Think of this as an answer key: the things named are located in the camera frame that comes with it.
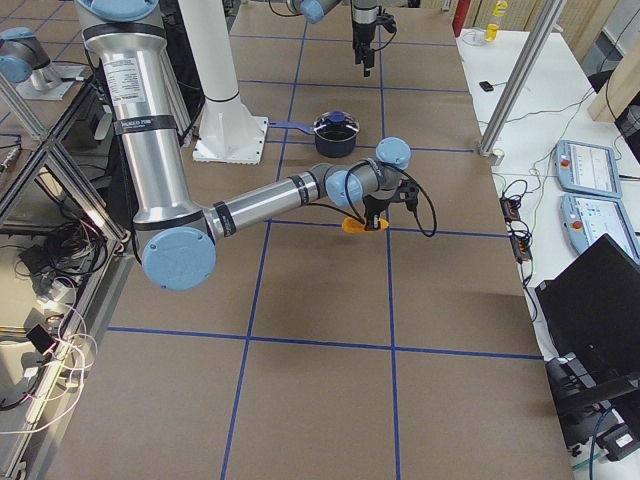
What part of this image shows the near teach pendant tablet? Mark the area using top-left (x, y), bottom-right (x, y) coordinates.
top-left (561, 193), bottom-right (639, 263)

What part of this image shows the aluminium frame post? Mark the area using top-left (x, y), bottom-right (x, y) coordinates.
top-left (477, 0), bottom-right (566, 166)

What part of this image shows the small black square device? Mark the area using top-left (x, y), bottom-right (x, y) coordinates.
top-left (479, 81), bottom-right (494, 92)

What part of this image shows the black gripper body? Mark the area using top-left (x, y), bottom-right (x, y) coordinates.
top-left (363, 183), bottom-right (401, 218)
top-left (352, 20), bottom-right (375, 50)

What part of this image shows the glass lid with blue knob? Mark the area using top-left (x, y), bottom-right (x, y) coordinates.
top-left (313, 110), bottom-right (360, 135)

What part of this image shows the yellow cup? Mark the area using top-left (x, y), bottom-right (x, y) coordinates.
top-left (484, 23), bottom-right (499, 42)

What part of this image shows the yellow corn cob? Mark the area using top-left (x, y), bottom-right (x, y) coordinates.
top-left (341, 215), bottom-right (389, 234)

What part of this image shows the black orange usb hub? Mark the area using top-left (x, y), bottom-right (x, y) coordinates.
top-left (500, 196), bottom-right (533, 264)

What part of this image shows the blue saucepan with handle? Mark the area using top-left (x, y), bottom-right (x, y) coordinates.
top-left (268, 120), bottom-right (360, 158)

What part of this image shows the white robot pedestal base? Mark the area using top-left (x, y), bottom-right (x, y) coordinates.
top-left (179, 0), bottom-right (268, 165)

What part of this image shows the teach pendant tablet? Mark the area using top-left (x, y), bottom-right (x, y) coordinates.
top-left (553, 140), bottom-right (622, 199)
top-left (561, 193), bottom-right (639, 263)

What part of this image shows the black laptop computer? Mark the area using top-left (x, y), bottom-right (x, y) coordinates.
top-left (535, 234), bottom-right (639, 374)

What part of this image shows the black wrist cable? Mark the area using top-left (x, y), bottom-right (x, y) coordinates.
top-left (319, 158), bottom-right (438, 238)

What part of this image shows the far teach pendant tablet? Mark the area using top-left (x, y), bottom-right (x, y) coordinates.
top-left (553, 140), bottom-right (622, 199)

